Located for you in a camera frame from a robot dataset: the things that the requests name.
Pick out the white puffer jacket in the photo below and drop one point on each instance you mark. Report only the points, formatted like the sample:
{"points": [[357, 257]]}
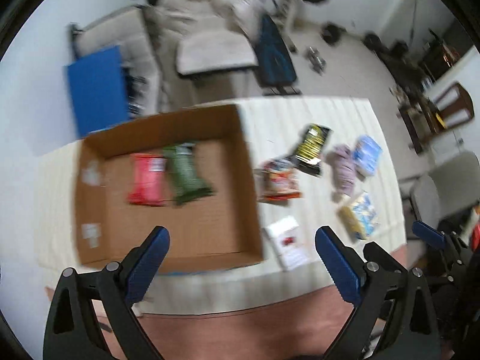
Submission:
{"points": [[187, 16]]}

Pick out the brown cardboard box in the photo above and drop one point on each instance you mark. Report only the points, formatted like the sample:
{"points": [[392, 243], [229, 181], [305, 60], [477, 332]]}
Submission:
{"points": [[212, 233]]}

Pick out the blue weight bench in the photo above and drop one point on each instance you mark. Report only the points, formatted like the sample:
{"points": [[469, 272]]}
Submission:
{"points": [[275, 73]]}

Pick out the red snack packet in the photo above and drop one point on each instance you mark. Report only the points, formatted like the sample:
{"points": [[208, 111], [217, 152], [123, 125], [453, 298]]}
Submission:
{"points": [[148, 180]]}

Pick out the white paper packet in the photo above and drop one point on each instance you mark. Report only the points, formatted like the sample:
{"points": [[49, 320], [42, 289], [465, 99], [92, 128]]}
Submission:
{"points": [[288, 247]]}

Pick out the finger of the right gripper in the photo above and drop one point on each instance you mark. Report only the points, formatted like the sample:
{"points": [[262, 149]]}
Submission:
{"points": [[451, 246]]}

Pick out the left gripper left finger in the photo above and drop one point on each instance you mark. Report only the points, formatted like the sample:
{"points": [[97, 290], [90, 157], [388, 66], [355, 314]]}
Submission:
{"points": [[72, 328]]}

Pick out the lilac fluffy cloth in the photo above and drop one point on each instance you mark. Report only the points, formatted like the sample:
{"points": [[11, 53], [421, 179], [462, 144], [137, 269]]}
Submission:
{"points": [[343, 169]]}

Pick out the striped cream table mat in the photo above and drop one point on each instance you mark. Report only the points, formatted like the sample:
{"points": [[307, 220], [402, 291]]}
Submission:
{"points": [[272, 127]]}

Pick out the orange cartoon snack bag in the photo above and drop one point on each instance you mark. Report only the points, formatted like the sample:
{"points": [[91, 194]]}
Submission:
{"points": [[277, 181]]}

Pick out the black shoe wipes packet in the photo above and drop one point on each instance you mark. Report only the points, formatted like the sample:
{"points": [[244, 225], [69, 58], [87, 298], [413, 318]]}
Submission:
{"points": [[306, 156]]}

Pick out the beige chair with jacket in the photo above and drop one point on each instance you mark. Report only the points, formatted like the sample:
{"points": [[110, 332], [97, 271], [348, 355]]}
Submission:
{"points": [[203, 53]]}

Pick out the blue foam mat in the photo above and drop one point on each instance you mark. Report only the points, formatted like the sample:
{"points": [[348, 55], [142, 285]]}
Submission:
{"points": [[98, 91]]}

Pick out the grey chair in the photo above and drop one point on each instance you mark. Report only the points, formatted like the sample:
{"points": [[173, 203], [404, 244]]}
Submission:
{"points": [[445, 190]]}

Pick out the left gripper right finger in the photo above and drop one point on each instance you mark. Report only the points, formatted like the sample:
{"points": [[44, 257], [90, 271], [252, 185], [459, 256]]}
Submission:
{"points": [[379, 288]]}

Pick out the green snack packet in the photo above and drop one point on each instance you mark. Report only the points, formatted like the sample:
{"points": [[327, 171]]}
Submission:
{"points": [[187, 184]]}

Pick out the chrome dumbbell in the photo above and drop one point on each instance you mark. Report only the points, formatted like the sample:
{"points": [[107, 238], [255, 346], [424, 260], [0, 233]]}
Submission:
{"points": [[318, 64]]}

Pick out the yellow blue tissue pack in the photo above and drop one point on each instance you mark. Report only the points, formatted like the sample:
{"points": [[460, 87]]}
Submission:
{"points": [[359, 216]]}

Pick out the beige padded chair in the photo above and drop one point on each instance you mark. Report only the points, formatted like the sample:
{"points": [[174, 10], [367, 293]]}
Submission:
{"points": [[132, 31]]}

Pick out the wooden chair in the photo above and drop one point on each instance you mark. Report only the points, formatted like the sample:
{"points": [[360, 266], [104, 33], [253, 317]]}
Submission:
{"points": [[453, 108]]}

